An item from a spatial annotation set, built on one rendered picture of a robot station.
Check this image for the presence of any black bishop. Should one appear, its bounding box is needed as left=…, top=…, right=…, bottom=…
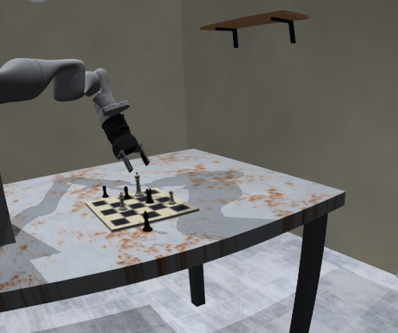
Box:
left=142, top=211, right=153, bottom=232

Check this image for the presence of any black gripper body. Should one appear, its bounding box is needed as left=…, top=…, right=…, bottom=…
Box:
left=98, top=101, right=138, bottom=158

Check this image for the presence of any white bishop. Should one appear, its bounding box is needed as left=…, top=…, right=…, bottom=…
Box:
left=119, top=192, right=127, bottom=211

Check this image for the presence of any white pawn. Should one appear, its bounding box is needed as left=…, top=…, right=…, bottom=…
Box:
left=168, top=191, right=176, bottom=205

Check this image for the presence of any black rook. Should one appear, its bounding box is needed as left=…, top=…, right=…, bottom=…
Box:
left=146, top=189, right=154, bottom=204

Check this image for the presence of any black pawn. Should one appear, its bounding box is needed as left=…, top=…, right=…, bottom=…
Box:
left=103, top=186, right=109, bottom=198
left=124, top=186, right=130, bottom=199

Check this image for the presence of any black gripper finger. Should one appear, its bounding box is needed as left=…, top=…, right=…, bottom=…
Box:
left=135, top=143, right=150, bottom=166
left=117, top=150, right=133, bottom=173

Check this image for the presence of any white chess king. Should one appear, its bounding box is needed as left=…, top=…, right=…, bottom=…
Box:
left=135, top=172, right=144, bottom=197

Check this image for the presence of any chessboard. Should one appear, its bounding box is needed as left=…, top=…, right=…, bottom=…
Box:
left=86, top=187, right=199, bottom=232

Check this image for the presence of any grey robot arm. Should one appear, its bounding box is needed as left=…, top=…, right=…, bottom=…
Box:
left=0, top=58, right=116, bottom=114

